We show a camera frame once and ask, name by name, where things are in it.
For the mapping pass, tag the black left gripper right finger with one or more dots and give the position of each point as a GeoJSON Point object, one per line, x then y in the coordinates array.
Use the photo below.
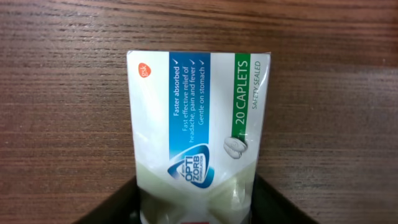
{"type": "Point", "coordinates": [269, 206]}

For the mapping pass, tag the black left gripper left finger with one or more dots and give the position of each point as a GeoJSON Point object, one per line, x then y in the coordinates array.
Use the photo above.
{"type": "Point", "coordinates": [122, 207]}

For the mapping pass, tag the white Panadol box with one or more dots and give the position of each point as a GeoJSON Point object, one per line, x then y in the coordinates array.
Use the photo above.
{"type": "Point", "coordinates": [197, 121]}

